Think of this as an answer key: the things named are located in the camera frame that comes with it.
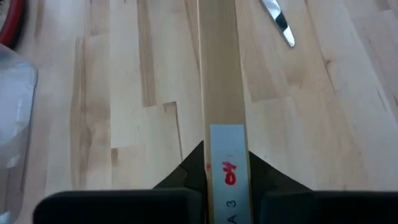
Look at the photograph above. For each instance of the red metal box grater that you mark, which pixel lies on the red metal box grater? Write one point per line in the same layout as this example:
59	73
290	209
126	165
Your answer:
11	21

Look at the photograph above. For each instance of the clear plastic bin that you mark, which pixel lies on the clear plastic bin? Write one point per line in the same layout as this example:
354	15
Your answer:
15	124

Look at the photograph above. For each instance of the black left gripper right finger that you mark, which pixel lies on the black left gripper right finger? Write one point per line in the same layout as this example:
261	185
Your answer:
311	207

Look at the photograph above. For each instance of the silver metal knife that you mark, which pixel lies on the silver metal knife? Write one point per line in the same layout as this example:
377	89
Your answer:
281	21

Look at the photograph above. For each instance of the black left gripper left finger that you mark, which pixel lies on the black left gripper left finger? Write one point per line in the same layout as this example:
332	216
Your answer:
124	207

